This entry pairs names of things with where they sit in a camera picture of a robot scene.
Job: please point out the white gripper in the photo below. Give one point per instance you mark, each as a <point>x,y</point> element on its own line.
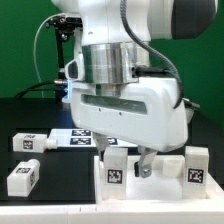
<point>146,113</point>

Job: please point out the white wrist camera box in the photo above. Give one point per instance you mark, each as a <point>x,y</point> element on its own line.
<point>74,70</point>

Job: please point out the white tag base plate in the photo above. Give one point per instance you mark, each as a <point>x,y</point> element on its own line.
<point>82,138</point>

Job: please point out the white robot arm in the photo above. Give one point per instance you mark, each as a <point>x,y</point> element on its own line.
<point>121,86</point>

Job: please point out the black camera stand pole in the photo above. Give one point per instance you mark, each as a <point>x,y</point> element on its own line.
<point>60,93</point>

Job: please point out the white square tabletop tray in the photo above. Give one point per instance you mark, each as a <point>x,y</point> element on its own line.
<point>164,184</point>

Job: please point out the black camera on stand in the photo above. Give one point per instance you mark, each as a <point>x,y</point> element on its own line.
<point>64,21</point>

